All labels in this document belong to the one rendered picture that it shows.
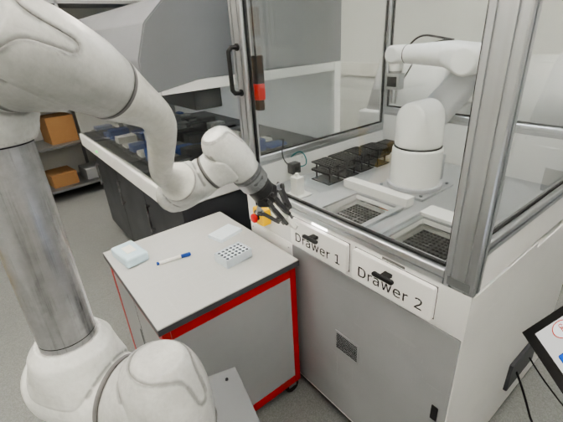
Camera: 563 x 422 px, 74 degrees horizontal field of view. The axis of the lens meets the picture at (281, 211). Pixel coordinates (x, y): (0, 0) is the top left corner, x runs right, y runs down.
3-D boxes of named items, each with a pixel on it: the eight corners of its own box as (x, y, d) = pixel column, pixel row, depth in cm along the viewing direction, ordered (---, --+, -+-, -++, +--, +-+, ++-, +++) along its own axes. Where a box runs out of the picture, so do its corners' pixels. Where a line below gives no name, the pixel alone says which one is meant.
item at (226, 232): (221, 243, 161) (221, 239, 161) (208, 238, 166) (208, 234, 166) (241, 231, 170) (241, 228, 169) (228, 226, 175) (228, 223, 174)
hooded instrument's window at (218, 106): (167, 191, 180) (147, 95, 161) (81, 133, 309) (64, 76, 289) (332, 142, 242) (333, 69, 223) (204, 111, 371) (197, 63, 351)
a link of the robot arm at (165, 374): (194, 491, 66) (174, 400, 57) (109, 465, 71) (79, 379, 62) (230, 413, 80) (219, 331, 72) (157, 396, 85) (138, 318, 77)
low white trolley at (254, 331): (195, 475, 148) (157, 330, 115) (141, 377, 192) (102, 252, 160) (304, 391, 179) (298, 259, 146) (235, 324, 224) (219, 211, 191)
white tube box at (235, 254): (227, 269, 143) (226, 260, 141) (214, 261, 149) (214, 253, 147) (252, 255, 150) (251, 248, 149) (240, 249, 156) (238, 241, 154)
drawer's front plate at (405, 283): (429, 321, 104) (434, 290, 99) (351, 276, 125) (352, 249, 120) (432, 319, 105) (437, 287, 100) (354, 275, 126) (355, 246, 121)
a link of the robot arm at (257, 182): (264, 162, 103) (275, 176, 107) (246, 156, 109) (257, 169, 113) (244, 187, 101) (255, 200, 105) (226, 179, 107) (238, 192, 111)
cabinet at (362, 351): (431, 511, 132) (467, 344, 98) (262, 347, 207) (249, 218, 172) (538, 367, 184) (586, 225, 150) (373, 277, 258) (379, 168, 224)
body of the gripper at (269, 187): (254, 198, 105) (271, 216, 111) (272, 176, 107) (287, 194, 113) (240, 191, 111) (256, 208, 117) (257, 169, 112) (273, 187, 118)
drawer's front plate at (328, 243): (345, 273, 126) (346, 245, 122) (291, 242, 147) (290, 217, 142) (348, 271, 127) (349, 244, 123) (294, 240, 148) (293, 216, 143)
